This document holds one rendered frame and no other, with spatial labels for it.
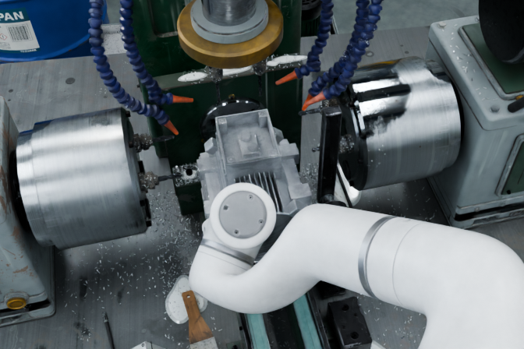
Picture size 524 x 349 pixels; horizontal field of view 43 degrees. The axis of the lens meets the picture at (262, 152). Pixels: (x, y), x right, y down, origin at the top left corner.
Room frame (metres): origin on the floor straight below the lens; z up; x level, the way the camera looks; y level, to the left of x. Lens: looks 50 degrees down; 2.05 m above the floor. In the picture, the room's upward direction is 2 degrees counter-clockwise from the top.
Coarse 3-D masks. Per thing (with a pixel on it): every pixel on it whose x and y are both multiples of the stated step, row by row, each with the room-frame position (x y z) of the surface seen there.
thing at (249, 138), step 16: (256, 112) 0.87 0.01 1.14; (224, 128) 0.84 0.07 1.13; (240, 128) 0.85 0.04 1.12; (256, 128) 0.85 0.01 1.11; (272, 128) 0.82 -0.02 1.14; (224, 144) 0.81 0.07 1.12; (240, 144) 0.80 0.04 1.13; (256, 144) 0.79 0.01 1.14; (272, 144) 0.81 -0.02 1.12; (224, 160) 0.75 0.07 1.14; (240, 160) 0.77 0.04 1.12; (256, 160) 0.75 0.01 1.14; (272, 160) 0.75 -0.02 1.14; (224, 176) 0.76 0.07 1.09; (240, 176) 0.74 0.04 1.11; (256, 176) 0.75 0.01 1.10; (272, 176) 0.75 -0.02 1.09
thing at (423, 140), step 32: (384, 64) 0.98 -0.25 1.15; (416, 64) 0.96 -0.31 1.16; (352, 96) 0.88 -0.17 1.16; (384, 96) 0.88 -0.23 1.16; (416, 96) 0.88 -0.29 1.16; (448, 96) 0.89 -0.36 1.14; (352, 128) 0.85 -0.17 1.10; (384, 128) 0.83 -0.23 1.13; (416, 128) 0.83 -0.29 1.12; (448, 128) 0.84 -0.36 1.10; (352, 160) 0.83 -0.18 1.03; (384, 160) 0.79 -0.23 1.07; (416, 160) 0.80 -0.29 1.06; (448, 160) 0.83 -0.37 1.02
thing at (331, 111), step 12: (324, 108) 0.77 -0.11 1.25; (336, 108) 0.77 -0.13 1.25; (324, 120) 0.75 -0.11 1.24; (336, 120) 0.75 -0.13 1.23; (324, 132) 0.75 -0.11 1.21; (336, 132) 0.76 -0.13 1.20; (324, 144) 0.75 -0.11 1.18; (336, 144) 0.76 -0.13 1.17; (324, 156) 0.75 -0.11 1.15; (336, 156) 0.76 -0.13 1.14; (324, 168) 0.75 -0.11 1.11; (336, 168) 0.76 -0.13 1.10; (324, 180) 0.75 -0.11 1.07; (324, 192) 0.75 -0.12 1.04
